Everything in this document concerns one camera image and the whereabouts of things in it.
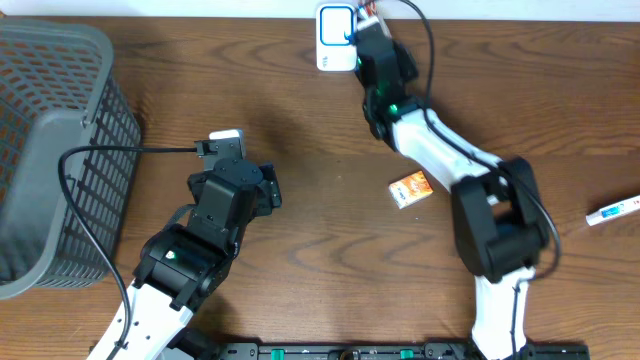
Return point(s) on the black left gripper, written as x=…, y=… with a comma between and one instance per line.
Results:
x=268, y=190

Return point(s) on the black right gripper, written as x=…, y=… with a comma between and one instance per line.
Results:
x=409, y=69

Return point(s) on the small orange white box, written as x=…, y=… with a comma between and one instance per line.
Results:
x=410, y=189

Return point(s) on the white blue tube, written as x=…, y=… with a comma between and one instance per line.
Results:
x=613, y=211

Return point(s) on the orange snack bar wrapper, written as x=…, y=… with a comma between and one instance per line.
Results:
x=368, y=15

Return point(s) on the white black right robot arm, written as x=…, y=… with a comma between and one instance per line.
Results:
x=500, y=226

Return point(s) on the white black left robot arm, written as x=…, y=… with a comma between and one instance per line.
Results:
x=183, y=264

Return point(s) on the grey plastic mesh basket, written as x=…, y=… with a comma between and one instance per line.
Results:
x=68, y=155

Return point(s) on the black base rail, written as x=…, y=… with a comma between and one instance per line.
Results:
x=350, y=351

